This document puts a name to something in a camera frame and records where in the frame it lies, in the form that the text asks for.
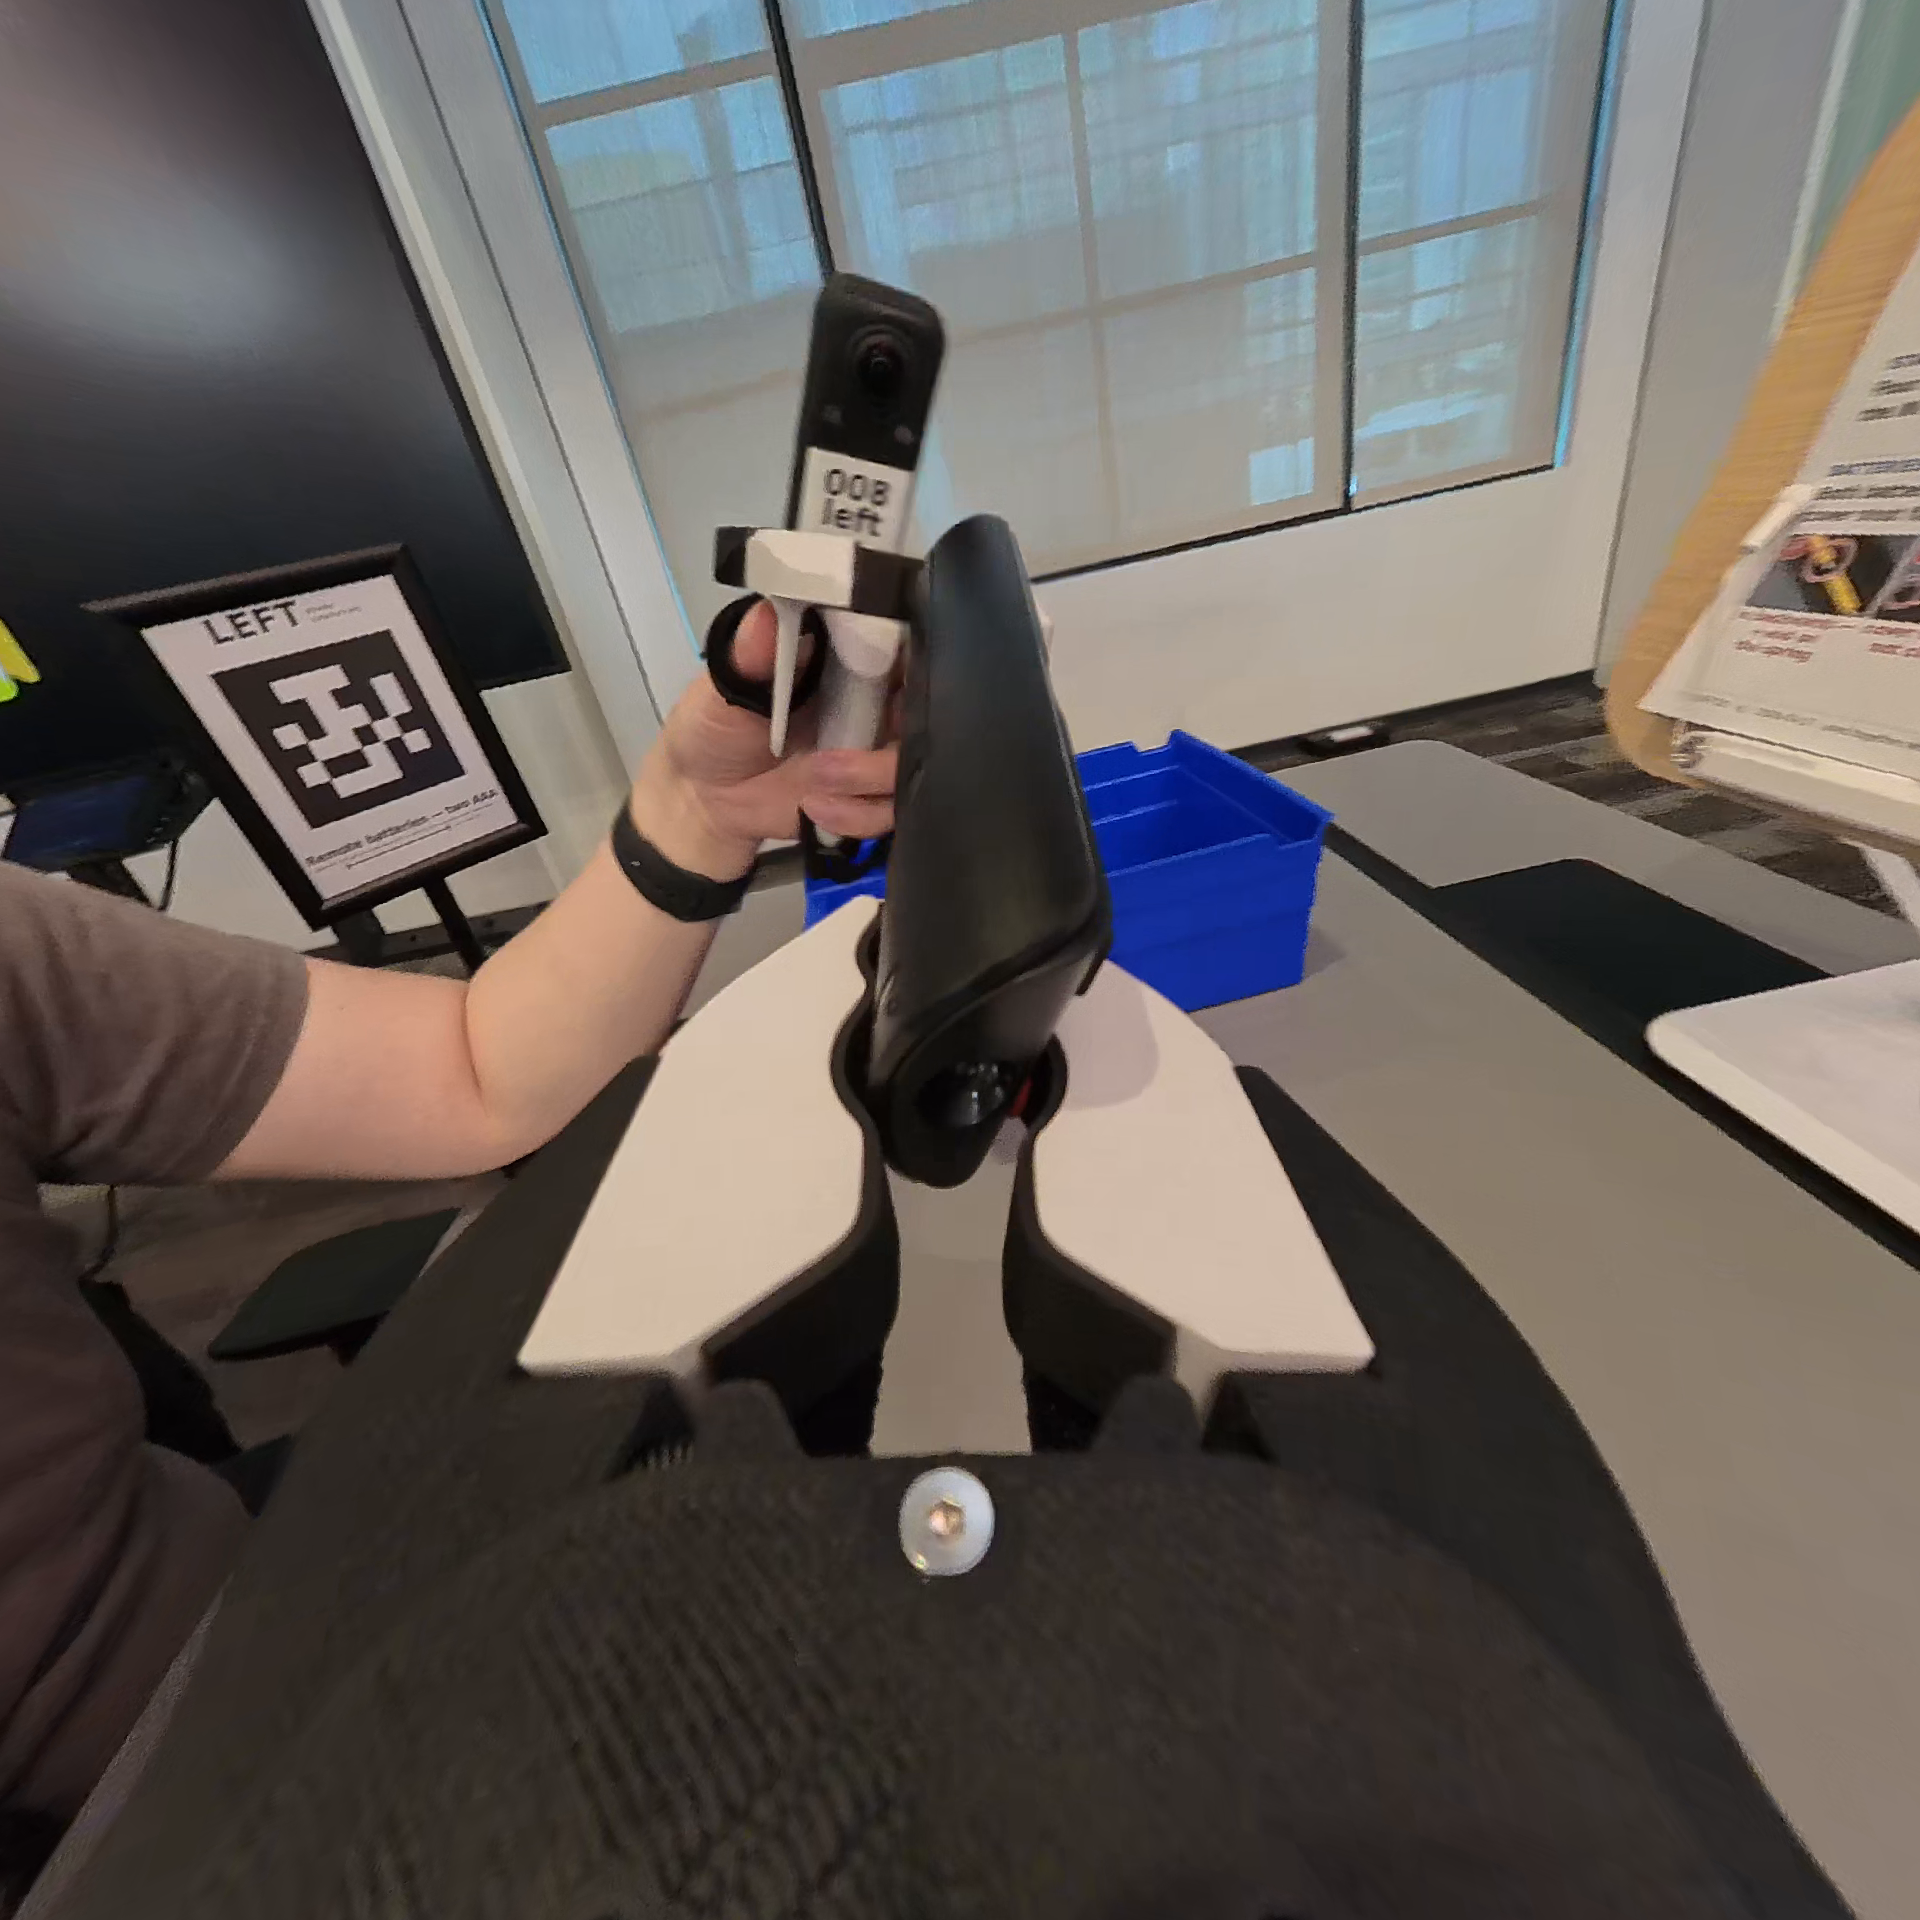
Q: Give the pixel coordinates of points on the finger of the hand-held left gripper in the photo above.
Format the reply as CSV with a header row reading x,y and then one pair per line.
x,y
826,572

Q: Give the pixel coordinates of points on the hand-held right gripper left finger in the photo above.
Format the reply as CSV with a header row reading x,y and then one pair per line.
x,y
707,1201

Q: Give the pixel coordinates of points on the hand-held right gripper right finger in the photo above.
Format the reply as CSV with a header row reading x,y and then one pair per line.
x,y
1201,1201

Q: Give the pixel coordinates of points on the black remote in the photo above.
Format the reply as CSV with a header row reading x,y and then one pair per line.
x,y
976,811

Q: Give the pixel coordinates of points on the person's left forearm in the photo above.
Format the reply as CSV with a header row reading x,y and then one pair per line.
x,y
480,1035

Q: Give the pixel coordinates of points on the person's left hand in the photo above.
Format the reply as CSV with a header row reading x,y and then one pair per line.
x,y
721,795

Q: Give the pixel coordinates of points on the black wristband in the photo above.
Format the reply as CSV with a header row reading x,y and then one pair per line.
x,y
674,875

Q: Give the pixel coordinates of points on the blue plastic bin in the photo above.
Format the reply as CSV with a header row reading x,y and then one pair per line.
x,y
1201,871

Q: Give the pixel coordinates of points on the black mat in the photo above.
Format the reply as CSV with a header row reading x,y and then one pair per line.
x,y
1592,931

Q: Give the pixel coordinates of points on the black floor outlet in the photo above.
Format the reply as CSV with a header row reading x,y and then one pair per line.
x,y
1343,737

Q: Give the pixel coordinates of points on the white tag sign board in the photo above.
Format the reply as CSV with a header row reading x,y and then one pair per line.
x,y
331,737

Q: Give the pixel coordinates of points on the person's torso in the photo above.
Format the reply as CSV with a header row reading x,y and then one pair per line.
x,y
121,1291

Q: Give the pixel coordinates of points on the white stand base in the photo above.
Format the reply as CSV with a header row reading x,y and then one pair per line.
x,y
1815,1096

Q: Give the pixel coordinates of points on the instruction sheet on stand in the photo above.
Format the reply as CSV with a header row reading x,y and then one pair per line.
x,y
1727,509

